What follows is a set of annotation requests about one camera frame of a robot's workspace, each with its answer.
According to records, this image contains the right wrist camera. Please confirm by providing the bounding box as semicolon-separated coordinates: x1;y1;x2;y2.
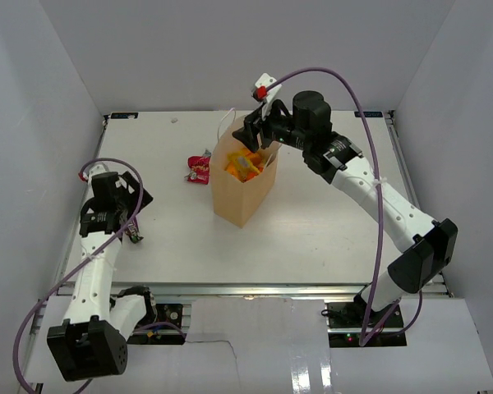
251;73;282;120

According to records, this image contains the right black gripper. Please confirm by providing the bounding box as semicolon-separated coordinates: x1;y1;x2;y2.
233;95;312;153

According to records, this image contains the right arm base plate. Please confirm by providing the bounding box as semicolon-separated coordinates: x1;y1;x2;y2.
321;302;408;349

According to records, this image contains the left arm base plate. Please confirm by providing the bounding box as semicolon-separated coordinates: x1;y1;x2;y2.
128;304;185;346

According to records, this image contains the aluminium front rail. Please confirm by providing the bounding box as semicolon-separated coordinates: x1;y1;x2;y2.
32;282;451;329

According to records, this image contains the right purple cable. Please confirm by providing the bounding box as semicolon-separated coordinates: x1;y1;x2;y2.
266;67;424;348

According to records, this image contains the red candy packet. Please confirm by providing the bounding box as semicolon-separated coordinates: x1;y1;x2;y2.
185;149;211;185

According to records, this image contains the brown paper bag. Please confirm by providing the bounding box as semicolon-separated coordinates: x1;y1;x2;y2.
210;116;281;227

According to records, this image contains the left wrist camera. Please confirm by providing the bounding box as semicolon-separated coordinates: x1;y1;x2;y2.
78;162;109;182

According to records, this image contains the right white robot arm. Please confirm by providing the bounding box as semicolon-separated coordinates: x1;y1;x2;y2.
232;91;458;328

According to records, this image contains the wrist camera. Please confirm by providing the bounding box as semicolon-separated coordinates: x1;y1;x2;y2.
251;73;282;120
78;162;109;182

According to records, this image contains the blue table label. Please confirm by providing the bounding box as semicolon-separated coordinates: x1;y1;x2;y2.
354;111;384;118
109;112;139;120

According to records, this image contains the purple M&M's packet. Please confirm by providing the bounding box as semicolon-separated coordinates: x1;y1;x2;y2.
120;215;144;244

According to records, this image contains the left blue table label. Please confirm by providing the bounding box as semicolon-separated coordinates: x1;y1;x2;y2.
109;112;139;120

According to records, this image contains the large orange gummy bag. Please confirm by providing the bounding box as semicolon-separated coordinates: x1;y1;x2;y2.
225;148;266;183

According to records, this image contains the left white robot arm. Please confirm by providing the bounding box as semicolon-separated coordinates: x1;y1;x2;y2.
47;164;157;382

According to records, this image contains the right blue table label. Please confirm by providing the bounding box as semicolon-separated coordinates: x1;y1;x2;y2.
354;111;384;118

